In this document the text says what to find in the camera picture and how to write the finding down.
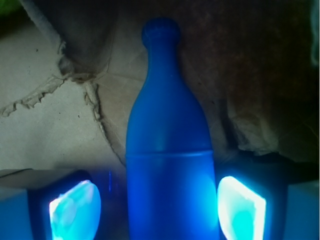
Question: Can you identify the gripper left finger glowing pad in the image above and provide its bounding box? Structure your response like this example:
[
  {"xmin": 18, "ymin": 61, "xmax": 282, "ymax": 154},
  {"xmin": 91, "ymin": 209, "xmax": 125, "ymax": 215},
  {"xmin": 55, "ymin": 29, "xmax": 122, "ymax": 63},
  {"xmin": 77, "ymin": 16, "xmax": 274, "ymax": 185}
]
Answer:
[{"xmin": 0, "ymin": 168, "xmax": 101, "ymax": 240}]

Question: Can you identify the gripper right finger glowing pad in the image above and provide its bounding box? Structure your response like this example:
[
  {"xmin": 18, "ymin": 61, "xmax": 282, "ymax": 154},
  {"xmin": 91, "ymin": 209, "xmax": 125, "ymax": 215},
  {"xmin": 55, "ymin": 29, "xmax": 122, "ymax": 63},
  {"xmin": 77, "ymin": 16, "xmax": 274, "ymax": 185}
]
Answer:
[{"xmin": 217, "ymin": 163, "xmax": 320, "ymax": 240}]

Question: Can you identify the blue plastic bottle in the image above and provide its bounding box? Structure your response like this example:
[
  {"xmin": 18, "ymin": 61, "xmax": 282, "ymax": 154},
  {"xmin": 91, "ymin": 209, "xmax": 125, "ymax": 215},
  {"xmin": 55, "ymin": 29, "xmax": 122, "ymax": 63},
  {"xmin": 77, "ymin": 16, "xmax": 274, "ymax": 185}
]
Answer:
[{"xmin": 125, "ymin": 17, "xmax": 219, "ymax": 240}]

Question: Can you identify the brown paper bag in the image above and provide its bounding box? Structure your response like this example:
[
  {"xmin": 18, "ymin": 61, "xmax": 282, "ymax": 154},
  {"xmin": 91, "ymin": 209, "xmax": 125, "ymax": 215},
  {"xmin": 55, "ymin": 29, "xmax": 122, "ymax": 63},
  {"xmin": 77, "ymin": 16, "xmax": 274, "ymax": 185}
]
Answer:
[{"xmin": 0, "ymin": 0, "xmax": 320, "ymax": 174}]

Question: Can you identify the green plush toy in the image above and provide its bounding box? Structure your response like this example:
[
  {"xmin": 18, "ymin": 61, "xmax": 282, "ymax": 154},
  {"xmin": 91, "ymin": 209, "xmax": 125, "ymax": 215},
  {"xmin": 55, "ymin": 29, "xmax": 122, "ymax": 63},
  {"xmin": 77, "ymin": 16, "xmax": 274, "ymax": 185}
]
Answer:
[{"xmin": 0, "ymin": 0, "xmax": 22, "ymax": 17}]

